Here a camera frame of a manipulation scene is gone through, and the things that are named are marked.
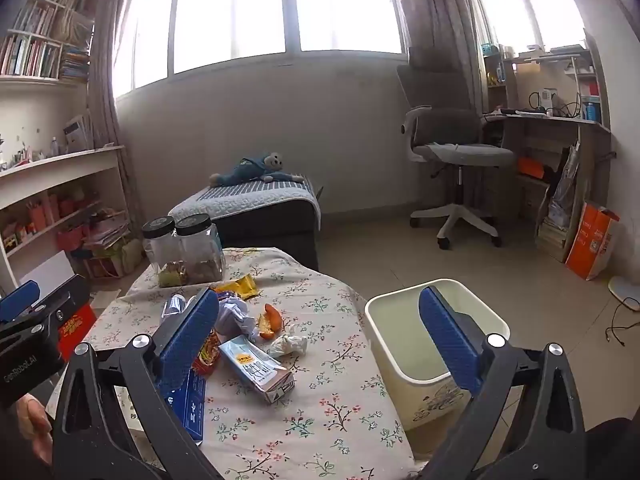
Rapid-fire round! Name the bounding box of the stack of papers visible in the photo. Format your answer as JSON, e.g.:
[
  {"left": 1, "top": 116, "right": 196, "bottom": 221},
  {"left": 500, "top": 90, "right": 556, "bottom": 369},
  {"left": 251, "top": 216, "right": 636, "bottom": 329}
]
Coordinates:
[{"left": 82, "top": 217, "right": 132, "bottom": 252}]

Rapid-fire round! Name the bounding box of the silver foil bag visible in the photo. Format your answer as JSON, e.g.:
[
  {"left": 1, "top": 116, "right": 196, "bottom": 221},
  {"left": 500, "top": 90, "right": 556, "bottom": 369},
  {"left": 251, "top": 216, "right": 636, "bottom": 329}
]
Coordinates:
[{"left": 547, "top": 142, "right": 582, "bottom": 233}]

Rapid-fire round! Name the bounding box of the dark ottoman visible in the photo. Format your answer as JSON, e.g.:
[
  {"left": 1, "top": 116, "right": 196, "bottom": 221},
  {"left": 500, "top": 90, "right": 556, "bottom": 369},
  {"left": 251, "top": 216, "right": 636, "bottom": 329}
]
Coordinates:
[{"left": 167, "top": 177, "right": 323, "bottom": 272}]

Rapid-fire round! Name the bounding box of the red and white box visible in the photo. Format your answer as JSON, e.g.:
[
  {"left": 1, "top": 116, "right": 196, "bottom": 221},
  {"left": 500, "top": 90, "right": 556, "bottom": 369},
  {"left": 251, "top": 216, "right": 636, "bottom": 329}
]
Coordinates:
[{"left": 17, "top": 250, "right": 97, "bottom": 361}]

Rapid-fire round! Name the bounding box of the cream waste bin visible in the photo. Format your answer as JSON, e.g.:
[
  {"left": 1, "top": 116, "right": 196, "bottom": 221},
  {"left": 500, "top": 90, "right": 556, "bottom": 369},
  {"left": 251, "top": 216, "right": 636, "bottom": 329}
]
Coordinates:
[{"left": 365, "top": 278, "right": 511, "bottom": 433}]

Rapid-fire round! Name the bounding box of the blue plush monkey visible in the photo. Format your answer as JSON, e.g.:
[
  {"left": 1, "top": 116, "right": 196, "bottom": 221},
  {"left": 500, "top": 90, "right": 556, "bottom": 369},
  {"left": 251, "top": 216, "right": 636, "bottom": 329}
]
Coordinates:
[{"left": 209, "top": 151, "right": 306, "bottom": 188}]

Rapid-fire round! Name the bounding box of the white striped box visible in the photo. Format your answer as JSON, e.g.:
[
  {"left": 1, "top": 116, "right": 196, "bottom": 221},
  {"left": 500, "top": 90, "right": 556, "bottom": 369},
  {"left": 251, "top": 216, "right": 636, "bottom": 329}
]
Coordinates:
[{"left": 63, "top": 114, "right": 94, "bottom": 153}]

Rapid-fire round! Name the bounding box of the wooden desk with shelves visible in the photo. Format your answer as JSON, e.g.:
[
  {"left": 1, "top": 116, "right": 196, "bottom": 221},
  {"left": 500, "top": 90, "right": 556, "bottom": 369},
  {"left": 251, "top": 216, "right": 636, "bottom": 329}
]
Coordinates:
[{"left": 482, "top": 30, "right": 613, "bottom": 263}]

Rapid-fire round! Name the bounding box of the floral tablecloth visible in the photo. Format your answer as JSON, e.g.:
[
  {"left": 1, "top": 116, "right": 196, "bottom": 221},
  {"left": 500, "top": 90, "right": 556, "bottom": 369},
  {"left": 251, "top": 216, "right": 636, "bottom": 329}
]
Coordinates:
[{"left": 47, "top": 246, "right": 421, "bottom": 480}]

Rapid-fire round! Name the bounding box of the grey office chair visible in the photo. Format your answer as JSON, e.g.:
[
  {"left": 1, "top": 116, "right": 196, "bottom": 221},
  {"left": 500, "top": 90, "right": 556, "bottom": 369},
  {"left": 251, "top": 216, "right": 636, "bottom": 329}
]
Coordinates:
[{"left": 397, "top": 47, "right": 516, "bottom": 251}]

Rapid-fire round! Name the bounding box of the person's left hand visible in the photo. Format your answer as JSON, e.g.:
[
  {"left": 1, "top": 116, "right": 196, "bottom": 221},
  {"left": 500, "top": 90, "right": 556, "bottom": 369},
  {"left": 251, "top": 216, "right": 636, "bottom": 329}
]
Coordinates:
[{"left": 15, "top": 392, "right": 55, "bottom": 468}]

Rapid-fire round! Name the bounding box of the large window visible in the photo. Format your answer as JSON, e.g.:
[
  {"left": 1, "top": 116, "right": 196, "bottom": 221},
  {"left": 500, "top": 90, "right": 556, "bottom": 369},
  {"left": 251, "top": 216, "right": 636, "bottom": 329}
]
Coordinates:
[{"left": 112, "top": 0, "right": 406, "bottom": 101}]

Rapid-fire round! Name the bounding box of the narrow window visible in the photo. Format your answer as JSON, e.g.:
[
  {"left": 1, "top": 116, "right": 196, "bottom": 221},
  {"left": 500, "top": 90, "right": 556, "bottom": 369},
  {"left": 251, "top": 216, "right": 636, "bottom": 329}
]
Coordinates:
[{"left": 470, "top": 0, "right": 586, "bottom": 56}]

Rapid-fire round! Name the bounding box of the orange peel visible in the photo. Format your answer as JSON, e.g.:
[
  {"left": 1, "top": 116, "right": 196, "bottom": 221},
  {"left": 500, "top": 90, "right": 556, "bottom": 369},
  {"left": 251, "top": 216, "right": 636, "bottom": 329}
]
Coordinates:
[{"left": 257, "top": 303, "right": 283, "bottom": 339}]

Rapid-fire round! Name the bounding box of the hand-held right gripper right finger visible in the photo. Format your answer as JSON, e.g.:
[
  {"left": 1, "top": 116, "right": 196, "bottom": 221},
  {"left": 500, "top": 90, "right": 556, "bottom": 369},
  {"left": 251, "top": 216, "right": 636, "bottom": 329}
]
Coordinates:
[{"left": 415, "top": 285, "right": 588, "bottom": 480}]

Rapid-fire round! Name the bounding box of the grey quilted cover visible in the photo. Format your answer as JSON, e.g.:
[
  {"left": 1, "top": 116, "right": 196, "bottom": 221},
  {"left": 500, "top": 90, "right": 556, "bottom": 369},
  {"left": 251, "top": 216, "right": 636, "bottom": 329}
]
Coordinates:
[{"left": 168, "top": 177, "right": 322, "bottom": 221}]

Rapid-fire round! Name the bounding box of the white round fan base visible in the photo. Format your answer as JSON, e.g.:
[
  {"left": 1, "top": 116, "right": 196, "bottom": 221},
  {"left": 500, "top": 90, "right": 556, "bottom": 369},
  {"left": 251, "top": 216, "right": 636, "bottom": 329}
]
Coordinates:
[{"left": 607, "top": 276, "right": 640, "bottom": 311}]

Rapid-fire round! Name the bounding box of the white low bookshelf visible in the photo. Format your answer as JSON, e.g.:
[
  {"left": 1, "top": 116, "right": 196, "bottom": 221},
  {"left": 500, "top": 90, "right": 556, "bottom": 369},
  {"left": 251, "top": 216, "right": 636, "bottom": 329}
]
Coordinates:
[{"left": 0, "top": 145, "right": 133, "bottom": 291}]

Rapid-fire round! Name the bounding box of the crushed clear plastic bottle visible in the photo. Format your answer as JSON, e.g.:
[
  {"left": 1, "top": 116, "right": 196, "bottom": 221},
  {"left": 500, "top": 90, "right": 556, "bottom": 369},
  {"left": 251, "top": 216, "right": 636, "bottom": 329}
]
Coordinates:
[{"left": 162, "top": 294, "right": 201, "bottom": 323}]

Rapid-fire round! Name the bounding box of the white paper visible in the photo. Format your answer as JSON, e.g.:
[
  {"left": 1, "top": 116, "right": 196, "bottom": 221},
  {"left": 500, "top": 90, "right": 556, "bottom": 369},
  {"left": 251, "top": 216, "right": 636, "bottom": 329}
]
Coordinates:
[{"left": 215, "top": 295, "right": 258, "bottom": 338}]

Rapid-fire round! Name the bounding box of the dark blue biscuit box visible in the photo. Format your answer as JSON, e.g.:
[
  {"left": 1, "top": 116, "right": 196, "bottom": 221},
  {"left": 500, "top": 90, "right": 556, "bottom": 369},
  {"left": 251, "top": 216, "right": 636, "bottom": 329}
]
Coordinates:
[{"left": 165, "top": 370, "right": 207, "bottom": 446}]

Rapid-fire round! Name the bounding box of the clear jar black lid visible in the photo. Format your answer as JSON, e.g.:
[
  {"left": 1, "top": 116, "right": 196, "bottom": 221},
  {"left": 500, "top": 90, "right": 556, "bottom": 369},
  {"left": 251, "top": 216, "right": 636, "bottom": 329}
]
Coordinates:
[
  {"left": 142, "top": 216, "right": 185, "bottom": 288},
  {"left": 175, "top": 213, "right": 226, "bottom": 283}
]

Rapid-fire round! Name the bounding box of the orange paper bag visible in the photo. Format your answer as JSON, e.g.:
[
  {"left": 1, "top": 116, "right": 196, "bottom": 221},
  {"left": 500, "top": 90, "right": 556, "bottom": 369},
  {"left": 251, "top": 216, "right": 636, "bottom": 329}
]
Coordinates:
[{"left": 565, "top": 201, "right": 621, "bottom": 281}]

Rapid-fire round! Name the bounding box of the crumpled white tissue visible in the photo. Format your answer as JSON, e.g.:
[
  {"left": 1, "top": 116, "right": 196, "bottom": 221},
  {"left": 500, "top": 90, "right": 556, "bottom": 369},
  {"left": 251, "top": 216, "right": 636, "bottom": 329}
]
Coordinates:
[{"left": 270, "top": 334, "right": 308, "bottom": 358}]

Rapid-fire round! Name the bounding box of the black floor cable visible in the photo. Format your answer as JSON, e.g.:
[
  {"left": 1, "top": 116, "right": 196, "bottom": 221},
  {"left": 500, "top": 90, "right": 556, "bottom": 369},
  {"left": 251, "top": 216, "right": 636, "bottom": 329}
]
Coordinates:
[{"left": 605, "top": 305, "right": 640, "bottom": 347}]

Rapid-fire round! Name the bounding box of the grey curtain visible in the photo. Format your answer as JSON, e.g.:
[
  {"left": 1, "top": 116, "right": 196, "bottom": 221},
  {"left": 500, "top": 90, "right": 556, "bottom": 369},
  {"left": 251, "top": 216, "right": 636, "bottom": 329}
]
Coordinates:
[
  {"left": 395, "top": 0, "right": 483, "bottom": 121},
  {"left": 87, "top": 0, "right": 146, "bottom": 221}
]

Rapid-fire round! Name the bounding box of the orange folder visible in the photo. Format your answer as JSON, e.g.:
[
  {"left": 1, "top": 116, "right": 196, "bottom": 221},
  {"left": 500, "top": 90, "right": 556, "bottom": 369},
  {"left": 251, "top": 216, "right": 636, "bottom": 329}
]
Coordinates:
[{"left": 517, "top": 157, "right": 547, "bottom": 179}]

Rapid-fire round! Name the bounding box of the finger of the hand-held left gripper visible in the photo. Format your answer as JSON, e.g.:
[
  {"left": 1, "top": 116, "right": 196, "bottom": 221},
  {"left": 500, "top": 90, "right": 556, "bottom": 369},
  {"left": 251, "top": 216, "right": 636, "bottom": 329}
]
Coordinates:
[
  {"left": 27, "top": 275, "right": 92, "bottom": 331},
  {"left": 0, "top": 280, "right": 41, "bottom": 323}
]

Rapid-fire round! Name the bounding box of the row of books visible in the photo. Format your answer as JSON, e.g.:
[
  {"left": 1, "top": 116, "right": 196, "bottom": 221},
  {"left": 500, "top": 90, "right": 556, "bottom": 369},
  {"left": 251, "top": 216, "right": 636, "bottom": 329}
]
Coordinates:
[{"left": 0, "top": 0, "right": 93, "bottom": 80}]

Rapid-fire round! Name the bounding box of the white wall bookshelf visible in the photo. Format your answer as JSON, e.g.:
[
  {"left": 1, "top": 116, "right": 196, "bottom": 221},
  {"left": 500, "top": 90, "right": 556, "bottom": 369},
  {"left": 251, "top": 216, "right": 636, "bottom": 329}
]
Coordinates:
[{"left": 0, "top": 0, "right": 96, "bottom": 92}]

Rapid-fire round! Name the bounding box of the yellow snack packet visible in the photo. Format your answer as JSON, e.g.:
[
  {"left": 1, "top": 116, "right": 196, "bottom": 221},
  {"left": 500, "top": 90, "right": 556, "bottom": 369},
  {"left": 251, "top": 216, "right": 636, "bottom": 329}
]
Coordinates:
[{"left": 215, "top": 276, "right": 258, "bottom": 301}]

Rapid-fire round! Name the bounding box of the light blue milk carton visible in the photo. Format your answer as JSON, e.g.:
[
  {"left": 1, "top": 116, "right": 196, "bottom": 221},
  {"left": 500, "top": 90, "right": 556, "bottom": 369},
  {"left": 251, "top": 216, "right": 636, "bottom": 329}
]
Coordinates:
[{"left": 218, "top": 335, "right": 296, "bottom": 405}]

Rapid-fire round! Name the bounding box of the red snack wrapper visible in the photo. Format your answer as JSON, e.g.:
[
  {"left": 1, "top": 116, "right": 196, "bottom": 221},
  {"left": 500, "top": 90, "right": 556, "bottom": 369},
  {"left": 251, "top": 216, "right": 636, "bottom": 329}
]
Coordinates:
[{"left": 192, "top": 330, "right": 223, "bottom": 376}]

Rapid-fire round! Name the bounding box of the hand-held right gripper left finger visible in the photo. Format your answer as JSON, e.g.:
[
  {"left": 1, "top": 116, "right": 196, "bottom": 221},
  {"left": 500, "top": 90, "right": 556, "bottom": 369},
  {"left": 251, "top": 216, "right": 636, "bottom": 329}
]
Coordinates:
[{"left": 50, "top": 287, "right": 223, "bottom": 480}]

